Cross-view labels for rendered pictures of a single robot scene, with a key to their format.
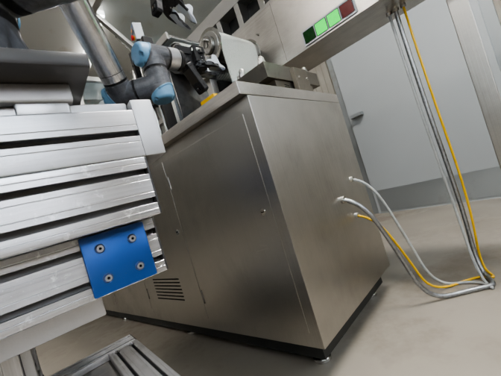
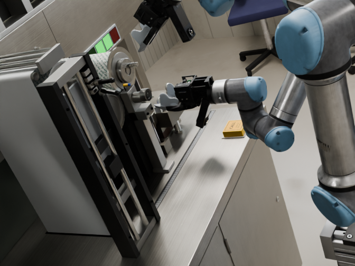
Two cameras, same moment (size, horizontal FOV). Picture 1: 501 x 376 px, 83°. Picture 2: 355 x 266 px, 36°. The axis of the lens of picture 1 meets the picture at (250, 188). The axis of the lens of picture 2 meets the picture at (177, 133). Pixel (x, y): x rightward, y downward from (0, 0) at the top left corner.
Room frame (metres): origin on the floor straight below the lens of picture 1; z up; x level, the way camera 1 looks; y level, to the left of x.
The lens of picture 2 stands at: (1.38, 1.56, 1.85)
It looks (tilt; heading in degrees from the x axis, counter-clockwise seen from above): 29 degrees down; 261
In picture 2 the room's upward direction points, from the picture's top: 21 degrees counter-clockwise
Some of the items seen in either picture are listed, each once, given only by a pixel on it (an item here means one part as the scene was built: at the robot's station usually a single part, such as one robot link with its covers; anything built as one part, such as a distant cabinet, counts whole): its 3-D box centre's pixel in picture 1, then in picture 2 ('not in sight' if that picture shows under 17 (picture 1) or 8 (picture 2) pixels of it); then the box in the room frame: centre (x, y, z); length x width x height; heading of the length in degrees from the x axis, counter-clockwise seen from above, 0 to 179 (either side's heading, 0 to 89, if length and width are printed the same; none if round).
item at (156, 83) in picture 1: (155, 86); (256, 120); (0.92, 0.20, 1.01); 0.11 x 0.08 x 0.11; 91
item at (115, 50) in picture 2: (209, 45); (121, 70); (1.22, -0.01, 1.25); 0.15 x 0.01 x 0.15; 47
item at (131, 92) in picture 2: (211, 92); (149, 130); (1.21, 0.04, 1.05); 0.06 x 0.05 x 0.31; 137
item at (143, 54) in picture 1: (151, 57); (246, 91); (0.92, 0.19, 1.11); 0.11 x 0.08 x 0.09; 137
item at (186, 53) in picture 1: (189, 60); (197, 92); (1.04, 0.08, 1.12); 0.12 x 0.08 x 0.09; 137
